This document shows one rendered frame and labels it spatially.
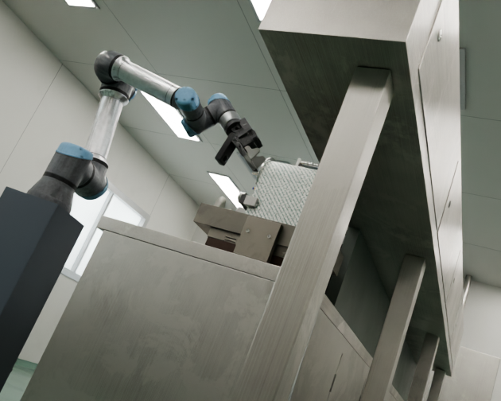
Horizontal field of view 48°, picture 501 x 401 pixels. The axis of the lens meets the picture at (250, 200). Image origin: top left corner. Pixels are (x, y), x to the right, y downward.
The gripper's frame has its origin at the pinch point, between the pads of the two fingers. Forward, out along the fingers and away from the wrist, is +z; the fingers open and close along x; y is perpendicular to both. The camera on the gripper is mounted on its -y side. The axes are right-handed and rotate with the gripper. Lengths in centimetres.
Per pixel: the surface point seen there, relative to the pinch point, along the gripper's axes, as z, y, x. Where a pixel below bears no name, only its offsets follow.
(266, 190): 12.5, 0.2, -4.4
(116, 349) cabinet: 44, -53, -30
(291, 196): 19.1, 5.7, -4.4
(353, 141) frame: 61, 17, -81
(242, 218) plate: 28.1, -9.3, -24.1
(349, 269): 47.7, 8.2, 0.0
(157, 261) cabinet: 29, -34, -30
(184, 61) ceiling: -243, -4, 169
